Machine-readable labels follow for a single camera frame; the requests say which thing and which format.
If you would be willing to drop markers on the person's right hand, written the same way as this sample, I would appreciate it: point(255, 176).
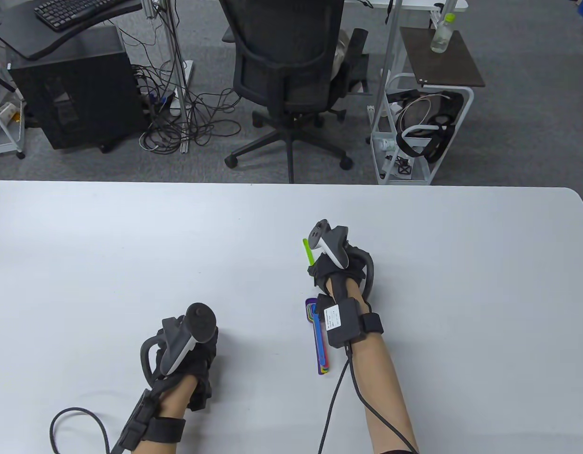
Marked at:
point(326, 269)

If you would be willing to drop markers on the black keyboard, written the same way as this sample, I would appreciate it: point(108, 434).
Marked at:
point(69, 12)

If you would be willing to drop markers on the cyan measuring spoon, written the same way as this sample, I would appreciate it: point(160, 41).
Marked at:
point(311, 316)

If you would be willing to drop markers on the small white trolley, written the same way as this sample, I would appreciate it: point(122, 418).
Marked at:
point(7, 146)

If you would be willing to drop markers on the blue measuring spoon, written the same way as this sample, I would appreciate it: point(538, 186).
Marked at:
point(318, 340)

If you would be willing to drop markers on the aluminium frame post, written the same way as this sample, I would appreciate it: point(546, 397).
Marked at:
point(390, 47)
point(173, 61)

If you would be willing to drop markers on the clear bottle with green cap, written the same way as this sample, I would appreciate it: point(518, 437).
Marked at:
point(440, 40)

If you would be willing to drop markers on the black curved desk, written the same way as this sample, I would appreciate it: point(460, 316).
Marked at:
point(17, 38)

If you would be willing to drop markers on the person's right forearm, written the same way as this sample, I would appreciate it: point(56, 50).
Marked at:
point(381, 378)

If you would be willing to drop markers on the brown side table top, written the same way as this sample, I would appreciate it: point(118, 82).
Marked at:
point(447, 66)

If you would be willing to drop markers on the purple measuring spoon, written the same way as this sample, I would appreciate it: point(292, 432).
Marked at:
point(310, 301)

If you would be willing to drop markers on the black computer tower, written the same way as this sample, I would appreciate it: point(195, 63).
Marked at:
point(83, 104)

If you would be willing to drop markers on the lime green measuring spoon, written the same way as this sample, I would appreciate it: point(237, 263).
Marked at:
point(308, 253)

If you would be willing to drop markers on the person's left hand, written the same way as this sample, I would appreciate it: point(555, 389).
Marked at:
point(204, 364)

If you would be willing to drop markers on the black mesh office chair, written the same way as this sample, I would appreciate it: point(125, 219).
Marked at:
point(286, 56)

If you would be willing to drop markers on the black wrist box with label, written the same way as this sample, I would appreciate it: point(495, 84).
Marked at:
point(345, 321)

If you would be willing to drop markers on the white desk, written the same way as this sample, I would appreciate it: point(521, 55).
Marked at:
point(414, 4)

